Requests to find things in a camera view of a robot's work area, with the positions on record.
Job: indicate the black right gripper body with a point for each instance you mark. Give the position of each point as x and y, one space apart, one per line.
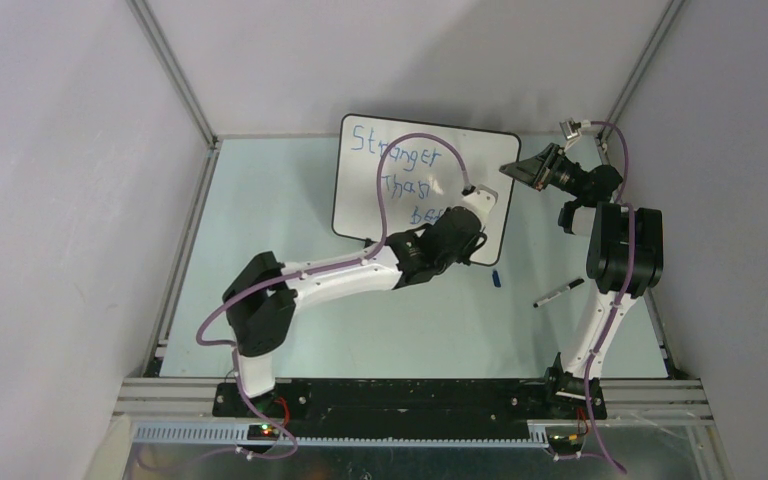
560 173

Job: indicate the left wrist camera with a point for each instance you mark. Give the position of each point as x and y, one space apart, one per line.
480 200

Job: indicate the black marker pen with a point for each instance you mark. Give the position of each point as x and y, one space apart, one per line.
549 297

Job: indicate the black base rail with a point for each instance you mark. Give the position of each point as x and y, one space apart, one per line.
414 408

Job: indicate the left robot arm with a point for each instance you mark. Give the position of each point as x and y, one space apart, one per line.
263 299

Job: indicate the white whiteboard black frame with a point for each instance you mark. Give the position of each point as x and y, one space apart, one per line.
411 172

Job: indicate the grey cable duct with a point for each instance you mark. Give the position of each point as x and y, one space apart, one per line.
241 434

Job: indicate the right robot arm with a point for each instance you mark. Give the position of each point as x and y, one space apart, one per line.
624 259

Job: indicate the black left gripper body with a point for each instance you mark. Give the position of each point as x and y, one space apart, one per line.
465 255

